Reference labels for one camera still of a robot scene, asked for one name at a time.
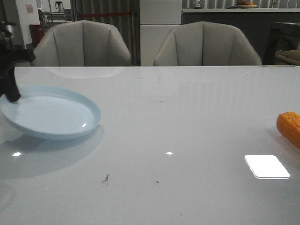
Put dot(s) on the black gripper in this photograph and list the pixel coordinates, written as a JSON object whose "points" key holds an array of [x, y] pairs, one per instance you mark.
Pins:
{"points": [[8, 59]]}

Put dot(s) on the light blue round plate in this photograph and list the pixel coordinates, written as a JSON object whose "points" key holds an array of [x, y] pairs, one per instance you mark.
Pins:
{"points": [[49, 112]]}

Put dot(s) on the orange toy corn cob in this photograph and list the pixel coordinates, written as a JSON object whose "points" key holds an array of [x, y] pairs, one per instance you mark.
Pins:
{"points": [[288, 124]]}

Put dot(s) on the red trash bin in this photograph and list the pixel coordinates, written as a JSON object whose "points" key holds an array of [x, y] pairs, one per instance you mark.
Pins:
{"points": [[37, 33]]}

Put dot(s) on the grey padded chair left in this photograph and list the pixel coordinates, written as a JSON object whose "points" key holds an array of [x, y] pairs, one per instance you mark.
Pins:
{"points": [[82, 44]]}

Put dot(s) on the grey padded chair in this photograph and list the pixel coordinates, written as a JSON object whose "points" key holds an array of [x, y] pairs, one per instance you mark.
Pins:
{"points": [[206, 44], [82, 44]]}

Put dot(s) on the red barrier belt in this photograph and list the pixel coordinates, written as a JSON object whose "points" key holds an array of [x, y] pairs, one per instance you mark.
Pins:
{"points": [[106, 14]]}

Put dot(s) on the white refrigerator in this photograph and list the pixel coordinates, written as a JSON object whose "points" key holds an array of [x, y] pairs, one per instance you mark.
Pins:
{"points": [[157, 17]]}

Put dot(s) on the grey padded chair right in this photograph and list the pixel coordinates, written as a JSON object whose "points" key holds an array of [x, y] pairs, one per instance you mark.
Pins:
{"points": [[206, 44]]}

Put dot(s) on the fruit bowl on counter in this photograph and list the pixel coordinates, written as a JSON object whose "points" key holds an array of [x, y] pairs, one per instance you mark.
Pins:
{"points": [[245, 4]]}

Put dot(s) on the dark grey kitchen counter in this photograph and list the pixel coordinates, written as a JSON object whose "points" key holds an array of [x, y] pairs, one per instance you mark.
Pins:
{"points": [[255, 23]]}

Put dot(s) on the pink wall notice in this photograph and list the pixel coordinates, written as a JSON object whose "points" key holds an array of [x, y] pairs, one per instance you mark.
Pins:
{"points": [[29, 9]]}

